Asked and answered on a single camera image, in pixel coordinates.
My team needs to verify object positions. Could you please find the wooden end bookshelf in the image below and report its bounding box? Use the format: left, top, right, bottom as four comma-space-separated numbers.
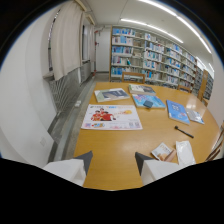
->
197, 69, 214, 101

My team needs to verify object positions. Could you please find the grey picture book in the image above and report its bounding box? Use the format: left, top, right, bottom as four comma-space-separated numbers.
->
93, 87, 131, 103

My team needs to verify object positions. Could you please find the wooden chair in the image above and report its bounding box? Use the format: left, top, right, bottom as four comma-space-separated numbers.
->
121, 71, 147, 84
176, 84, 193, 94

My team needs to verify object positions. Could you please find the white plastic packet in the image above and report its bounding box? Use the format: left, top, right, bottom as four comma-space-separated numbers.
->
175, 140, 197, 167

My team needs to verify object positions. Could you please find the black marker pen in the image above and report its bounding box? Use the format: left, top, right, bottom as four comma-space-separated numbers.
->
174, 125, 195, 139

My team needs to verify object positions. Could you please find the long library bookshelf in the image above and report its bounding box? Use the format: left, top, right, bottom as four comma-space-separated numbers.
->
109, 26, 198, 90

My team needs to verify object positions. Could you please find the green cover book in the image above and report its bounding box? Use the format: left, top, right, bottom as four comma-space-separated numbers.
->
128, 83, 157, 97

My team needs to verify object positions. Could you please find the grey radiator grille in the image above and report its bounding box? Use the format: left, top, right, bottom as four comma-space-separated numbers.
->
47, 60, 93, 113

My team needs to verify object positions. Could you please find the small grey-blue booklet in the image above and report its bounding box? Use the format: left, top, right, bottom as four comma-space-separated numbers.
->
186, 109, 206, 125

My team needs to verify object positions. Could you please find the white curtain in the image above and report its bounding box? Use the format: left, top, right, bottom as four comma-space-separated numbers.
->
50, 0, 86, 82

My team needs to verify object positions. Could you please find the small printed snack packet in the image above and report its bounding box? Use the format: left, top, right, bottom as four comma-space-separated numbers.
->
150, 142, 177, 163

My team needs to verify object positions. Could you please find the white EMS poster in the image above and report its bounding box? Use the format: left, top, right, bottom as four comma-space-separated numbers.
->
80, 104, 144, 131

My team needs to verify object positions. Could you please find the light blue illustrated book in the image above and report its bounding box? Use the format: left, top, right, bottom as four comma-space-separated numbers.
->
131, 93, 167, 110

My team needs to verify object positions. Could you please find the blue cover book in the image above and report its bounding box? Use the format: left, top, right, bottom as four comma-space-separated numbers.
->
165, 99, 191, 126

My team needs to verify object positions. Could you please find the small dark pouch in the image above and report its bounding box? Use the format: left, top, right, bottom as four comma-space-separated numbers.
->
142, 100, 154, 109

